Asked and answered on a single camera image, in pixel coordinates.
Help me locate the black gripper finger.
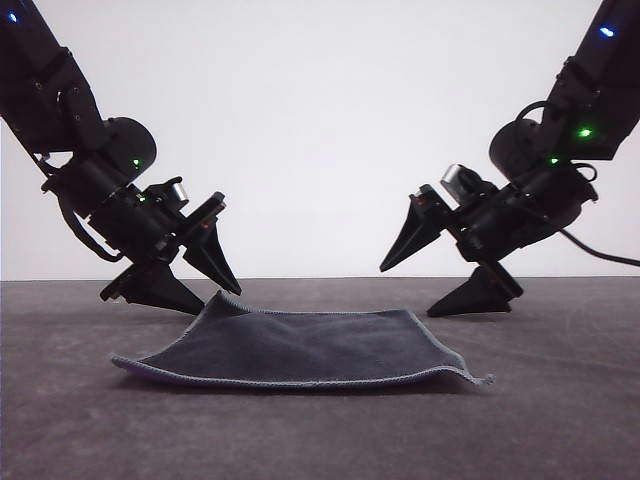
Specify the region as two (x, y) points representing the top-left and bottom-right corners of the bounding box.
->
(117, 262), (207, 317)
(426, 266), (513, 319)
(181, 217), (243, 297)
(378, 189), (453, 274)

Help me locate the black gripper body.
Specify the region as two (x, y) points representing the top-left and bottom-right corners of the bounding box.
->
(87, 185), (227, 302)
(408, 168), (600, 313)

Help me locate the purple towel with grey hem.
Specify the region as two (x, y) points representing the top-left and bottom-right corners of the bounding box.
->
(109, 289), (497, 391)

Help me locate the grey table cloth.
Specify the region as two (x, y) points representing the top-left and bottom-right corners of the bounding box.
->
(0, 278), (640, 480)

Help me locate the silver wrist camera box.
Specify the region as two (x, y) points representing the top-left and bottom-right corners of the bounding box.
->
(439, 163), (485, 204)
(166, 178), (192, 205)

